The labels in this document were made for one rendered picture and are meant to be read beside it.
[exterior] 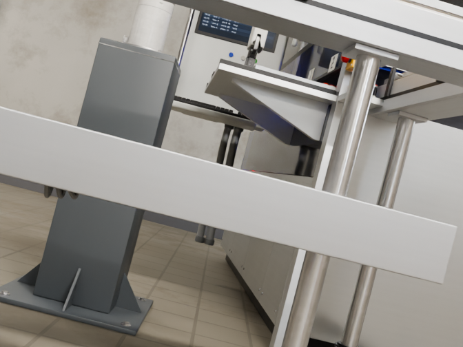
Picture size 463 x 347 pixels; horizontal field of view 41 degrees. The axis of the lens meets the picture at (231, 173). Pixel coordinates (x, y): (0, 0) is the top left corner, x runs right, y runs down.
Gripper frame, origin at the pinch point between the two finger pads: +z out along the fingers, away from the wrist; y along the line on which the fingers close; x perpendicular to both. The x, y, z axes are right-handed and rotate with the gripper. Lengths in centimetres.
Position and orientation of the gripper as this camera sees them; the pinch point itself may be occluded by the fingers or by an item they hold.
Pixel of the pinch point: (249, 64)
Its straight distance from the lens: 212.6
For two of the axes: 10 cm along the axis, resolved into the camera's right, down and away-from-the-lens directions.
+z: -2.8, 9.6, -0.1
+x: -9.5, -2.8, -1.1
